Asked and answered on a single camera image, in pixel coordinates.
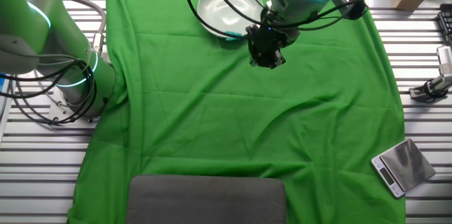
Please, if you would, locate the silver exterior camera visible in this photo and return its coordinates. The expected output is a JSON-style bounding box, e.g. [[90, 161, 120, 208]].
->
[[436, 45, 452, 76]]

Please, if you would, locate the metal camera mount arm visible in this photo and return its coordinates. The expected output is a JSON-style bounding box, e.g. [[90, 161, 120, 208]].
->
[[408, 74, 452, 104]]

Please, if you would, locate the grey robot base hose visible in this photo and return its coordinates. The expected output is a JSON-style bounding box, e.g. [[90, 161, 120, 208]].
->
[[58, 0, 107, 57]]

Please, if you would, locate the silver digital kitchen scale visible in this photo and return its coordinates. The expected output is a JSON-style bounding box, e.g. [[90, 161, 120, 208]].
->
[[370, 138, 437, 199]]

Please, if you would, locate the blue plastic clothespin clamp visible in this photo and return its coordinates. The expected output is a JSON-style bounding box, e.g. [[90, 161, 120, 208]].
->
[[225, 30, 244, 42]]

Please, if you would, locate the green cloth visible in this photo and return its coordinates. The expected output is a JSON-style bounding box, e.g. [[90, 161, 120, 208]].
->
[[66, 0, 407, 224]]

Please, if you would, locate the black base cable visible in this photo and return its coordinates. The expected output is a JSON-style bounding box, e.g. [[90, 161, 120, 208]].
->
[[0, 57, 99, 125]]

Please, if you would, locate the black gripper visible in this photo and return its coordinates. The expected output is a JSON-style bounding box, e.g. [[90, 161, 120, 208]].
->
[[246, 22, 300, 70]]

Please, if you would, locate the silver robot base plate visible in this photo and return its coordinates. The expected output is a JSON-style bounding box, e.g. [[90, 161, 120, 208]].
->
[[47, 95, 100, 125]]

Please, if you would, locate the black keyboard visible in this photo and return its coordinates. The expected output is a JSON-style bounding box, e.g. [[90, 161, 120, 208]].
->
[[436, 3, 452, 47]]

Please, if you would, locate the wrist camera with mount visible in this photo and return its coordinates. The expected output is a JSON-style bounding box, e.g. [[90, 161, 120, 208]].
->
[[331, 0, 369, 20]]

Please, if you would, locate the white round bowl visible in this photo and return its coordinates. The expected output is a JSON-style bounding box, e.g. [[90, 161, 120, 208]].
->
[[196, 0, 265, 39]]

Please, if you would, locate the grey cushion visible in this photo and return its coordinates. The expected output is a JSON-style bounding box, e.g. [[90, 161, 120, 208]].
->
[[126, 174, 287, 224]]

